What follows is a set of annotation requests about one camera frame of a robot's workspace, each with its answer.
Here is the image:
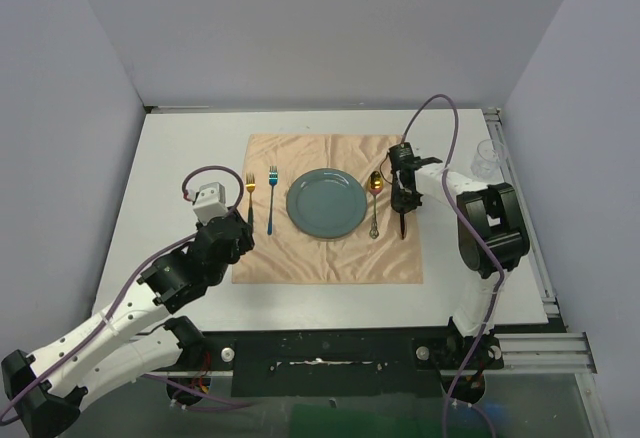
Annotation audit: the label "iridescent gold spoon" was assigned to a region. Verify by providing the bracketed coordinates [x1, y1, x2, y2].
[368, 170, 384, 239]

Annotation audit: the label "peach satin cloth napkin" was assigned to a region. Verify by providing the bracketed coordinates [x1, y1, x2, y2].
[232, 134, 423, 285]

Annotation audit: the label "teal round plate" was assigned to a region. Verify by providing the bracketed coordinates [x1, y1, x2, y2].
[286, 168, 367, 240]

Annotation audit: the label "clear drinking glass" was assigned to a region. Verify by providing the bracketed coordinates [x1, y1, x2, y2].
[471, 139, 504, 180]

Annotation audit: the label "gold fork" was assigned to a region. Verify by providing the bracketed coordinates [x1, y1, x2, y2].
[245, 172, 256, 226]

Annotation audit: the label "blue fork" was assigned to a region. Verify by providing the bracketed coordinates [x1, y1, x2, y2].
[267, 165, 279, 236]

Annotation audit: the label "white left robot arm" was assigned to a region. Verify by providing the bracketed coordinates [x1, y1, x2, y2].
[1, 211, 254, 437]

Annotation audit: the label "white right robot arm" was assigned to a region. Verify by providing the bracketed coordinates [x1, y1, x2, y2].
[387, 142, 530, 367]

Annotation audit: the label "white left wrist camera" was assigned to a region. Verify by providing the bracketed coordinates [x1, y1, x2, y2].
[193, 182, 228, 225]

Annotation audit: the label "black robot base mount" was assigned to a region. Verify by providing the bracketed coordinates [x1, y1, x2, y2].
[163, 327, 504, 398]

